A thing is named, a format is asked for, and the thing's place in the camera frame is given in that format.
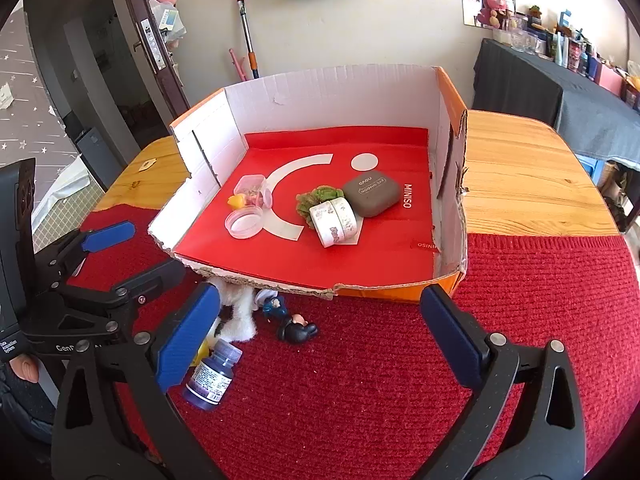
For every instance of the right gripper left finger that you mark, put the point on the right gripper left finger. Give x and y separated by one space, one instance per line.
90 435

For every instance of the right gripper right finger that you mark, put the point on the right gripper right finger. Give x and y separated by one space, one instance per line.
523 419

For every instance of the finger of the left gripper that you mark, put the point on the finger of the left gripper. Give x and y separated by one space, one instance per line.
65 256
87 304

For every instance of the yellow bottle cap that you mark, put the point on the yellow bottle cap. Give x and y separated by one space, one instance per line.
203 352

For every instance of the purple ink bottle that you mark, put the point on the purple ink bottle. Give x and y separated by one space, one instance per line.
212 376

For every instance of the white fluffy star hair clip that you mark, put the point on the white fluffy star hair clip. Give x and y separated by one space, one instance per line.
240 326

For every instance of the round clear plastic lid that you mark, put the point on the round clear plastic lid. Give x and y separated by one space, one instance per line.
244 223

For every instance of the yellow pink doll figurine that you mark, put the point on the yellow pink doll figurine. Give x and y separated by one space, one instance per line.
237 201

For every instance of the small clear plastic box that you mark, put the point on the small clear plastic box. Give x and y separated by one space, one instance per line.
255 190

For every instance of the dark blue figurine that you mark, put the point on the dark blue figurine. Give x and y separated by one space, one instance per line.
293 328

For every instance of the green plush toy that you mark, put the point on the green plush toy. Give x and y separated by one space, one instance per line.
319 195

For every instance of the white cream jar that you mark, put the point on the white cream jar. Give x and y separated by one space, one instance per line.
334 222

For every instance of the brown eye shadow case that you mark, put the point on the brown eye shadow case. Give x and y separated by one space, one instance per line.
371 193

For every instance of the person's left hand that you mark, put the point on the person's left hand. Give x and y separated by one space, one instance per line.
26 368

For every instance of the red knitted table cloth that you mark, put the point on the red knitted table cloth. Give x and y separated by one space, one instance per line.
372 396

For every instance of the dark brown door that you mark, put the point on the dark brown door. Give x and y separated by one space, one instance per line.
159 60

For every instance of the red miniso bag liner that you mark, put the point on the red miniso bag liner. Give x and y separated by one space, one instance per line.
395 248

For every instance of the orange cardboard box tray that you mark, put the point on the orange cardboard box tray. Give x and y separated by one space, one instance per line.
212 141

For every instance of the dark cloth side table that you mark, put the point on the dark cloth side table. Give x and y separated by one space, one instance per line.
591 120

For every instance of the pink bunny plush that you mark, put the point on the pink bunny plush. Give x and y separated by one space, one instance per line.
493 13

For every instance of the orange tipped mop handle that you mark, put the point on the orange tipped mop handle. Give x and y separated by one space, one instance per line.
252 60

